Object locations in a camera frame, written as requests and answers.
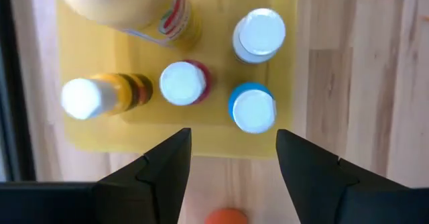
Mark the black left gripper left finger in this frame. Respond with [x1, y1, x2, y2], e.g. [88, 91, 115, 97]
[95, 127, 193, 224]

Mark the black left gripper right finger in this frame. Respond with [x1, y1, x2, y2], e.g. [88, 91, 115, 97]
[275, 129, 408, 224]

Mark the small light blue paint bottle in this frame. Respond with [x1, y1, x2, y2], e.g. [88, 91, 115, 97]
[228, 82, 278, 134]

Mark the small red paint bottle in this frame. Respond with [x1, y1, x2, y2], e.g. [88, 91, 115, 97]
[159, 59, 212, 107]

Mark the small yellow paint bottle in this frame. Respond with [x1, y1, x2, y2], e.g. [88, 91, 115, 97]
[60, 72, 154, 121]

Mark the small white paint bottle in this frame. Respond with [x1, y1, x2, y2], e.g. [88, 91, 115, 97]
[232, 7, 287, 65]

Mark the large yellow paint bottle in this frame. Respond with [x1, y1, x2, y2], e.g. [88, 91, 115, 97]
[55, 0, 202, 49]

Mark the translucent yellow plastic tray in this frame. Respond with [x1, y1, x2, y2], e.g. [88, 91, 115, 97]
[55, 0, 299, 160]

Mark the red plastic cup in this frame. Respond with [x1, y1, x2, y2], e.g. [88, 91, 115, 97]
[204, 207, 249, 224]

